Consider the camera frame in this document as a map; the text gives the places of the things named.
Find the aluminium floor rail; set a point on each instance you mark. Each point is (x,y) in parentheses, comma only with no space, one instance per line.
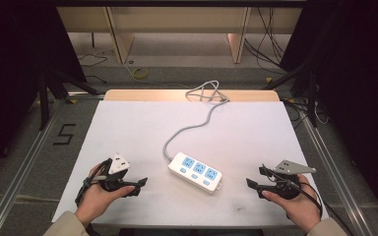
(16,170)
(336,170)

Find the black metal stand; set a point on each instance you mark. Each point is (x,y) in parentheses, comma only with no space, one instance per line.
(303,87)
(50,91)

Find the light wooden shelf unit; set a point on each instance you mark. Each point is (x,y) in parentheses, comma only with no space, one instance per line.
(177,21)

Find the black curtain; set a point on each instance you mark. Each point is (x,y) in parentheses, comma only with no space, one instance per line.
(357,98)
(16,75)

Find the person's right hand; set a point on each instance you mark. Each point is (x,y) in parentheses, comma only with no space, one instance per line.
(297,209)

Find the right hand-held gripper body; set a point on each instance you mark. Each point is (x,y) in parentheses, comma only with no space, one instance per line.
(285,187)

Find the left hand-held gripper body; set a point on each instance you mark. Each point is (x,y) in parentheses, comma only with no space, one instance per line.
(114,181)

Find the white power strip blue sockets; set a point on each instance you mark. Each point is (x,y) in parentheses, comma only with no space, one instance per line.
(195,172)

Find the person's left hand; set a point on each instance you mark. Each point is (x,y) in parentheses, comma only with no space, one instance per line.
(96,200)

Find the white table cover sheet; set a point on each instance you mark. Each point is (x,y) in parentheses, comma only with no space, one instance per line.
(242,137)

